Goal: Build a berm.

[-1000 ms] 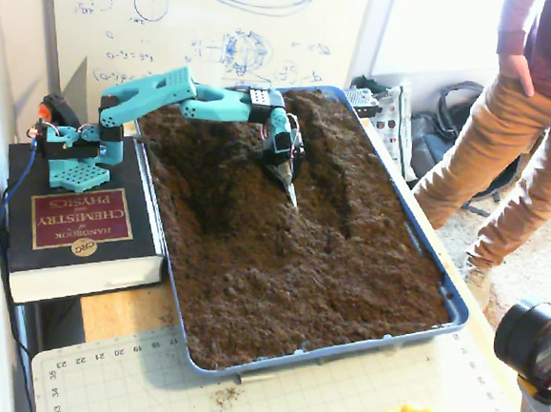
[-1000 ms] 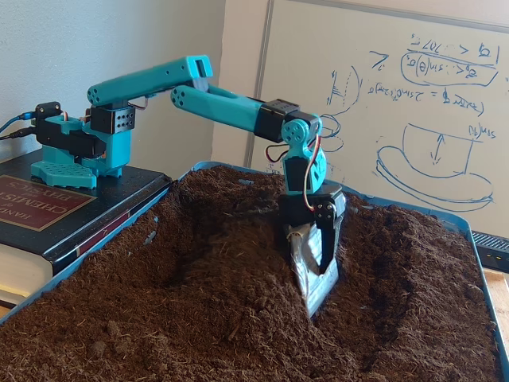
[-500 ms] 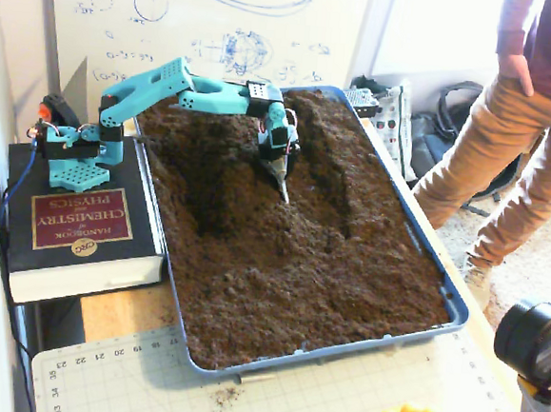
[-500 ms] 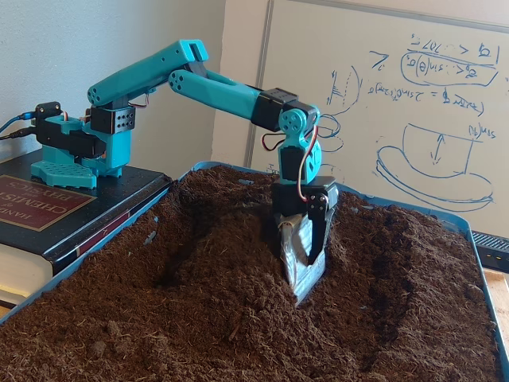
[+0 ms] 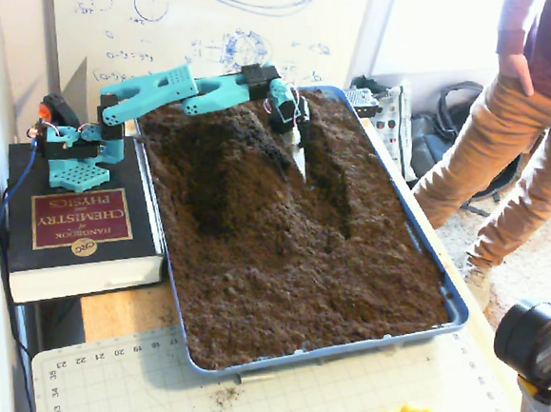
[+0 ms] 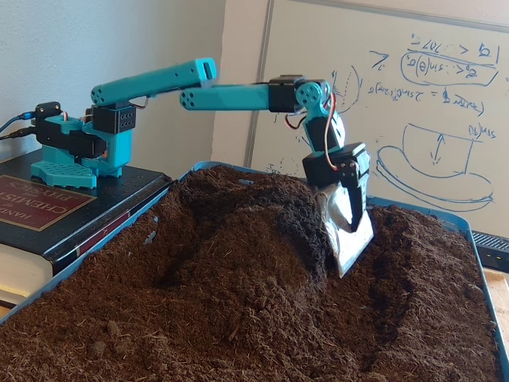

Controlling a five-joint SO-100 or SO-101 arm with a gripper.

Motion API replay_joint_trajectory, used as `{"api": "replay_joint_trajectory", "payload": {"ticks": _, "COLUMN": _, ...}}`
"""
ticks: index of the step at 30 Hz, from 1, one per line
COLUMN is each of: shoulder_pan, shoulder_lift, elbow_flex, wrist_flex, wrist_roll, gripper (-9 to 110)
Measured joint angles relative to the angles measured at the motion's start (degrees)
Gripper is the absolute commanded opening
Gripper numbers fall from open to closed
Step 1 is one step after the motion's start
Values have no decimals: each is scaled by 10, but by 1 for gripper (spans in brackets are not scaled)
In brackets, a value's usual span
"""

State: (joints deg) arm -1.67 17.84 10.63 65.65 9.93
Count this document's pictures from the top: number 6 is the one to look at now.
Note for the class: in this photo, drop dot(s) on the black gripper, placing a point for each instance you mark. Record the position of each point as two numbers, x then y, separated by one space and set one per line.
323 166

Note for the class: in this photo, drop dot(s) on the brown soil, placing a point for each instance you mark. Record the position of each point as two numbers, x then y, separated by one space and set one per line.
238 318

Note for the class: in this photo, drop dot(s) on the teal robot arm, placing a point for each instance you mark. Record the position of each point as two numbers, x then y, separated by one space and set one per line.
151 81

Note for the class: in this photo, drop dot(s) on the whiteboard with blue sketches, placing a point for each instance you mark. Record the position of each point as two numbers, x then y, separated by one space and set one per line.
397 119

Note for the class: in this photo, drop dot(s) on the blue plastic tray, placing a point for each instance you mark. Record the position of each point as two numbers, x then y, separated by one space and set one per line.
466 227

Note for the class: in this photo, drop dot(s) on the black vented device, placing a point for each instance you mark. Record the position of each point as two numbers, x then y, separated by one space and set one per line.
493 250

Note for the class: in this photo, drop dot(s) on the black chemistry physics handbook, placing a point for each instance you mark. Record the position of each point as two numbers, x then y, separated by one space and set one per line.
119 191

